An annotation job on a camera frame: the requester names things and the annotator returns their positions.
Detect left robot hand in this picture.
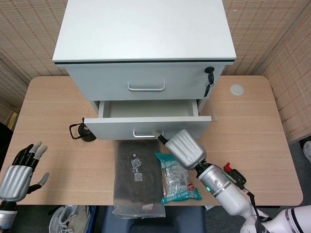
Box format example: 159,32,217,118
0,140,51,202

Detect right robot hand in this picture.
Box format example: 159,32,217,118
152,129,207,170

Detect medium white drawer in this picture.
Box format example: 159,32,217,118
83,99,212,141

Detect tall white drawer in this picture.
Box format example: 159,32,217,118
65,63,224,100

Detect white cabinet body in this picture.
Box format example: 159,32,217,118
52,0,237,122

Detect teal snack packet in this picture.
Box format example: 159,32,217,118
155,151,203,204

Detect dark garment in plastic bag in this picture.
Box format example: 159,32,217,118
112,140,166,219

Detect black red small device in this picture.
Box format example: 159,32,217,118
223,162,247,190

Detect yellow strip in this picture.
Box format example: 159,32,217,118
6,112,18,129

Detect white sneaker with laces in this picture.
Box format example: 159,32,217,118
48,205,81,233

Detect black keys in lock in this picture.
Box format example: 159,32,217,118
203,67,216,99

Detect white round grommet cap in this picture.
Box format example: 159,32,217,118
229,83,244,96

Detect black lidded cup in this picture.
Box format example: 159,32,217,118
69,118,97,143

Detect white shoe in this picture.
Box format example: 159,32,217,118
303,140,311,166

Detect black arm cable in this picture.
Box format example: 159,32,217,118
239,184,273,233

